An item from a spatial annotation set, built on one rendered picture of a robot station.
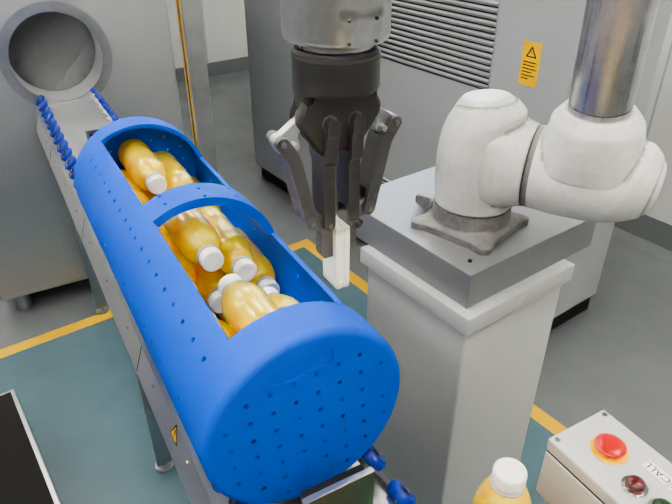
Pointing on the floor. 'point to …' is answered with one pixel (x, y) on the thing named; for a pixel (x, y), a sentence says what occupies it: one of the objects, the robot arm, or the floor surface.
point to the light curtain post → (197, 78)
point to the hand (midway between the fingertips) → (336, 252)
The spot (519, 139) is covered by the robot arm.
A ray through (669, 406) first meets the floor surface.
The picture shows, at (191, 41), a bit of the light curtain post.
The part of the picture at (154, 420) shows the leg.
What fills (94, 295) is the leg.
